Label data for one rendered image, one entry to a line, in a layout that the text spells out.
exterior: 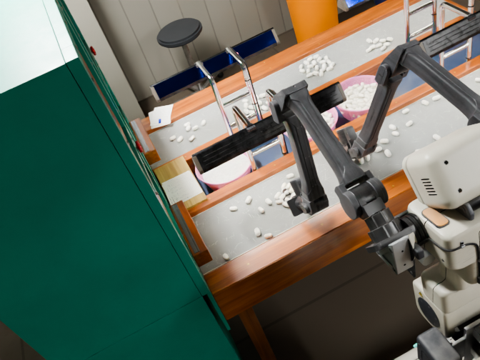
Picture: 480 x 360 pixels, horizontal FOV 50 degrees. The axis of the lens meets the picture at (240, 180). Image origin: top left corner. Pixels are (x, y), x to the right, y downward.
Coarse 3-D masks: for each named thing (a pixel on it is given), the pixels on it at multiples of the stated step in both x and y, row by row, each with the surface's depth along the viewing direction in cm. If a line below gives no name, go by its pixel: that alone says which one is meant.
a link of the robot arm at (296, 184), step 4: (292, 180) 179; (296, 180) 175; (300, 180) 175; (292, 184) 177; (296, 184) 176; (300, 184) 175; (292, 188) 179; (296, 188) 177; (300, 188) 174; (296, 192) 177; (300, 192) 176; (328, 200) 171; (300, 204) 174; (304, 204) 170; (304, 208) 170; (308, 208) 169; (304, 212) 172; (308, 212) 170
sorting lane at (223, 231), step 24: (432, 96) 228; (384, 120) 226; (408, 120) 222; (432, 120) 218; (456, 120) 215; (384, 144) 216; (408, 144) 212; (288, 168) 221; (384, 168) 207; (240, 192) 218; (264, 192) 215; (216, 216) 212; (240, 216) 209; (264, 216) 206; (288, 216) 202; (312, 216) 199; (216, 240) 204; (240, 240) 200; (264, 240) 197; (216, 264) 195
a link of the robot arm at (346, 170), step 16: (304, 80) 145; (288, 96) 143; (304, 96) 143; (304, 112) 141; (320, 128) 139; (320, 144) 139; (336, 144) 137; (336, 160) 136; (352, 160) 136; (336, 176) 138; (352, 176) 134; (368, 176) 135; (336, 192) 136; (384, 192) 132; (352, 208) 131
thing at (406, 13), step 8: (408, 0) 232; (432, 0) 239; (408, 8) 235; (416, 8) 239; (424, 8) 239; (432, 8) 242; (408, 16) 238; (432, 16) 245; (408, 24) 241; (432, 24) 247; (408, 32) 243; (416, 32) 246; (432, 32) 250; (408, 40) 246
